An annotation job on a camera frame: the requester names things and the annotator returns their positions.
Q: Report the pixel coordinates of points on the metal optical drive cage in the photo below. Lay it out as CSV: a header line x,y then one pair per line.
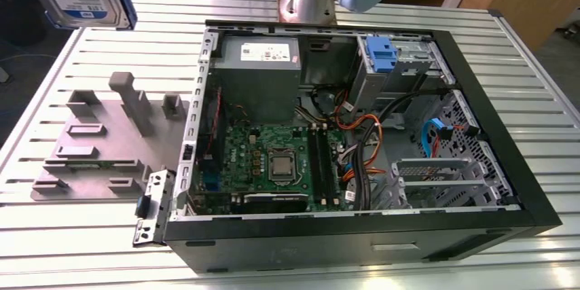
x,y
370,86

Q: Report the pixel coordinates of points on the green motherboard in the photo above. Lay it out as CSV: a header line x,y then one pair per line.
x,y
244,140

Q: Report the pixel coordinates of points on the black RAM slot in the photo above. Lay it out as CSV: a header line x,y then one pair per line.
x,y
328,164
317,164

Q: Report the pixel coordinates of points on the silver CPU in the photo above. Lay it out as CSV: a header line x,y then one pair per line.
x,y
281,166

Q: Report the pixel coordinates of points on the grey power supply unit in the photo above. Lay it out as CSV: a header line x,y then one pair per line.
x,y
253,93

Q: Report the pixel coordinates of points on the metal disk bay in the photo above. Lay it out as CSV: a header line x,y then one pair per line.
x,y
434,184

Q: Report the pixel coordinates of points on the black graphics card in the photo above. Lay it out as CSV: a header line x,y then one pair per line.
x,y
272,203

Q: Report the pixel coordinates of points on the grey parts rack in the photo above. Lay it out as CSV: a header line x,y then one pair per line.
x,y
113,154

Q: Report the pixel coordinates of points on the metal expansion slot bracket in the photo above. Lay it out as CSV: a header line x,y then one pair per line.
x,y
158,201

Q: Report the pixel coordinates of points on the green RAM stick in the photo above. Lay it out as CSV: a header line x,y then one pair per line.
x,y
85,166

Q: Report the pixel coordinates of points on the black PC case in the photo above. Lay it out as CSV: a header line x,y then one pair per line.
x,y
317,249

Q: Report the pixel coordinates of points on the blue drive latch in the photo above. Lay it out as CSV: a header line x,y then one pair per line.
x,y
382,55

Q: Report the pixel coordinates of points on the CPU socket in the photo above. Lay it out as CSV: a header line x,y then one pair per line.
x,y
282,150

